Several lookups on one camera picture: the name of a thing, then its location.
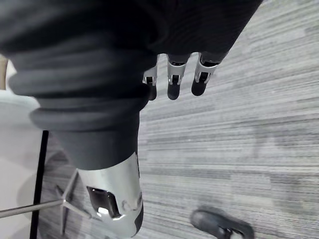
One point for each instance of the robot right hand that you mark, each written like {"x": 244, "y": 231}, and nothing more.
{"x": 84, "y": 74}

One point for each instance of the dark robot foot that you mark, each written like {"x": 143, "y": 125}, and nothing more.
{"x": 220, "y": 221}

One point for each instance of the silver metal table leg frame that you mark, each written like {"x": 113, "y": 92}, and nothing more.
{"x": 64, "y": 199}

